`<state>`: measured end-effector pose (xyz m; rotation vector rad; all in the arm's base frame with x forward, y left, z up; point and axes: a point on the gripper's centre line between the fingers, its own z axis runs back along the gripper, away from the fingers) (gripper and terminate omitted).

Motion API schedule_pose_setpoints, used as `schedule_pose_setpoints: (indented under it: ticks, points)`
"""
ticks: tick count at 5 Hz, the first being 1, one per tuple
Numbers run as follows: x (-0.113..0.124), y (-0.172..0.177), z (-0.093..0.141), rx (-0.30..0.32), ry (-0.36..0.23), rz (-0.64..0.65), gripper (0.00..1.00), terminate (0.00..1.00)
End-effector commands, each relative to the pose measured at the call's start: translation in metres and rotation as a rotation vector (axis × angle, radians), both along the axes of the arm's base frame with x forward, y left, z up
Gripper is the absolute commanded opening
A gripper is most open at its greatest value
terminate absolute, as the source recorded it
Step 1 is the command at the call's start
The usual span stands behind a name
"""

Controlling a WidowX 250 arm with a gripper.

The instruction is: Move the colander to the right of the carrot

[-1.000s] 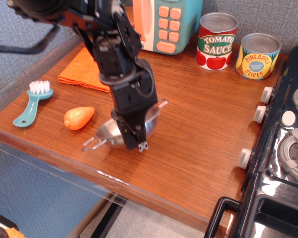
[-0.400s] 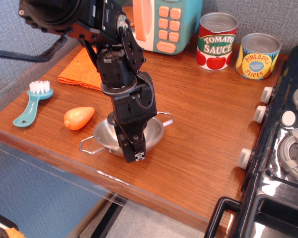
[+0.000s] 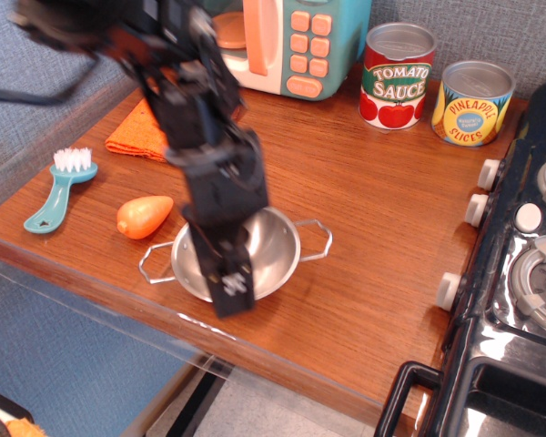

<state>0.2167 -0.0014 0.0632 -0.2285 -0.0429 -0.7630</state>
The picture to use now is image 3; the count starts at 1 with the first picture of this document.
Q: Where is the tomato sauce can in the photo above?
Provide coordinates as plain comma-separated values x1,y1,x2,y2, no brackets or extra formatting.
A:
359,22,438,130

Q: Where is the steel colander with handles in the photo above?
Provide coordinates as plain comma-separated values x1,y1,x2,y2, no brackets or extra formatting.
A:
138,207,333,302

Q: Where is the white stove knob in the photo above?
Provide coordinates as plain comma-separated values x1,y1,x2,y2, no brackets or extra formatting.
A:
477,159,501,191
436,272,461,311
464,194,489,228

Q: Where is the pineapple slices can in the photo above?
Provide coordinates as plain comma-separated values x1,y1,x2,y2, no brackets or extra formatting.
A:
431,60,516,147

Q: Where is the orange woven cloth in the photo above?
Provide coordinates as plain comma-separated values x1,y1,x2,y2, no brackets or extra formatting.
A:
105,67,248,163

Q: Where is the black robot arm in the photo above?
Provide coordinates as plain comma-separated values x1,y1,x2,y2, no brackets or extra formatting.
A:
14,1,268,318

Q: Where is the toy microwave oven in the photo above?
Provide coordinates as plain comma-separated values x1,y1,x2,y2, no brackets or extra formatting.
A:
201,0,372,101

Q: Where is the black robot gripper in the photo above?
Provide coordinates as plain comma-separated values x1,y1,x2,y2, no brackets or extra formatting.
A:
136,63,268,318

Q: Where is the white stove knob rear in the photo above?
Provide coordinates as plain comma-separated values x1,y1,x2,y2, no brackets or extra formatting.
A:
477,159,501,191

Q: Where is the white stove knob middle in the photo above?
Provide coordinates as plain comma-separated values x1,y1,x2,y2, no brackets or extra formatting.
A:
464,194,489,228

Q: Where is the orange plastic carrot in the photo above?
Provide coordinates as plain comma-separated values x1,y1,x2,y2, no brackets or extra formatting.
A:
116,196,174,239

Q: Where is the white stove knob front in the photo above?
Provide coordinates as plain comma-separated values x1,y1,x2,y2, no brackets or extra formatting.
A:
436,272,461,311

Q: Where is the orange fuzzy object corner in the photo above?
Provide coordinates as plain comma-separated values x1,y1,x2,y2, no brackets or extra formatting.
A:
5,418,46,437

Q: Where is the teal dish brush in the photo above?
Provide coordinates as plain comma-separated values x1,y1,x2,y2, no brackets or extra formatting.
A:
24,147,98,234

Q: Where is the black toy stove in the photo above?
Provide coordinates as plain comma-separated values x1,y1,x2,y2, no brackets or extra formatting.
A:
375,83,546,436

